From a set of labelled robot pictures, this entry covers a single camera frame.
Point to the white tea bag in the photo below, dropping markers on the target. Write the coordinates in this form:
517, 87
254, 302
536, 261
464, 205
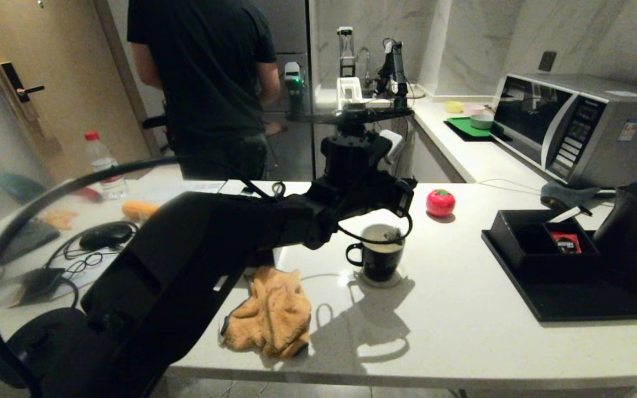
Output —
393, 236

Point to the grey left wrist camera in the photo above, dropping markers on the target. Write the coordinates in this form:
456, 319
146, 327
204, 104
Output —
391, 145

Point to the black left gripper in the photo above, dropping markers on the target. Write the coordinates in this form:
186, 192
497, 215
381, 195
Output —
387, 196

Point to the yellow corn cob toy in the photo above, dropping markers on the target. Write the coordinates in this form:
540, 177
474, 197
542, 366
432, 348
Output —
139, 210

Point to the green cutting mat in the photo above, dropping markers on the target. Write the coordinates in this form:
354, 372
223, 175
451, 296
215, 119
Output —
465, 127

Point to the black mug white inside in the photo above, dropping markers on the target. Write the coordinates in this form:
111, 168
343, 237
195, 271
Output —
379, 262

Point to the small orange rag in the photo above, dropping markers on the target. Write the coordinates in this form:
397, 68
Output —
61, 219

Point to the black rectangular tray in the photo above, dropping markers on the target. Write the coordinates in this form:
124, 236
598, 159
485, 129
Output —
573, 301

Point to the black teleoperation rig stand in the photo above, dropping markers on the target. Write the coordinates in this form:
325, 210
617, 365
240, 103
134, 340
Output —
351, 116

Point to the person's right forearm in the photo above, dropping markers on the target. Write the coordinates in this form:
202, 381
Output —
270, 85

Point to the grey refrigerator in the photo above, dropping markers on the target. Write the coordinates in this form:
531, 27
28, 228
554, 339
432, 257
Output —
296, 33

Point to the beige wooden door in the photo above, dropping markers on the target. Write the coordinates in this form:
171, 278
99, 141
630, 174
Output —
64, 55

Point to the silver microwave oven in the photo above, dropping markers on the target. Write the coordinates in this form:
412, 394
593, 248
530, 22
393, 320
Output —
628, 155

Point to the red sachet packet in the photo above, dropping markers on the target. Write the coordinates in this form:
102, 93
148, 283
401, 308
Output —
567, 242

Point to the chrome faucet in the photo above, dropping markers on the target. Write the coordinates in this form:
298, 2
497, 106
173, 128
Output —
364, 55

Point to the person's left forearm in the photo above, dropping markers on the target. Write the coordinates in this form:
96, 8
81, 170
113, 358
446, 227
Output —
144, 69

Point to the dark wall socket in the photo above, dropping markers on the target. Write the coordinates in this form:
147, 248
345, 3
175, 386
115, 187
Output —
547, 61

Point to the white plastic stand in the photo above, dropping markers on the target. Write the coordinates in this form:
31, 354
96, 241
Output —
349, 91

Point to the person in black shirt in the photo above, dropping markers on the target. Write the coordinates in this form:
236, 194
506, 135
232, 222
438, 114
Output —
208, 72

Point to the red tomato-shaped timer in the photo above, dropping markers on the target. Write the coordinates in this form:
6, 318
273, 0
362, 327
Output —
440, 204

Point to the black compartment organizer box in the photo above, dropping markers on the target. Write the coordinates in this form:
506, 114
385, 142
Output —
528, 249

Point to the dark grey cloth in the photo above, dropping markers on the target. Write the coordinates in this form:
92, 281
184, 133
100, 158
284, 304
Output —
566, 193

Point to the round white coaster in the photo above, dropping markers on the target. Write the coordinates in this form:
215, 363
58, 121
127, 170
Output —
400, 281

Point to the teal cloth bundle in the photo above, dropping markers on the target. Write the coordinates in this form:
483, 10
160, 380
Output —
20, 187

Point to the black tripod stand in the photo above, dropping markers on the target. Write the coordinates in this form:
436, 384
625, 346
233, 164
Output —
155, 121

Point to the clear water bottle red cap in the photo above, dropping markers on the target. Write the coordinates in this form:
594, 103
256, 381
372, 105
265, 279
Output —
103, 152

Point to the grey device green light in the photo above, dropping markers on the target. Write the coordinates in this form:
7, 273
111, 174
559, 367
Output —
293, 80

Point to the white stick sachet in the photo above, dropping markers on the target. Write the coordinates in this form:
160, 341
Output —
567, 214

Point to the red chili pepper toy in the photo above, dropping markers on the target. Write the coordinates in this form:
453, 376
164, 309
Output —
90, 194

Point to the dark grey wallet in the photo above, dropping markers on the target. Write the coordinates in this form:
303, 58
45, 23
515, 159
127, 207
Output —
31, 237

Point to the black computer mouse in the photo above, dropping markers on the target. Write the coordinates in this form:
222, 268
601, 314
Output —
105, 236

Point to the pink bowl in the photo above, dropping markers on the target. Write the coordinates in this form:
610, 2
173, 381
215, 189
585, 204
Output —
473, 108

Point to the orange microfibre cloth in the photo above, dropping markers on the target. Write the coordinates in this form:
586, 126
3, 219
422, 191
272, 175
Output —
274, 315

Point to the yellow bowl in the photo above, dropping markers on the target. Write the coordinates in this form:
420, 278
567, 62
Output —
454, 106

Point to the green bowl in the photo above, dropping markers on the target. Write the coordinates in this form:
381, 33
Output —
482, 121

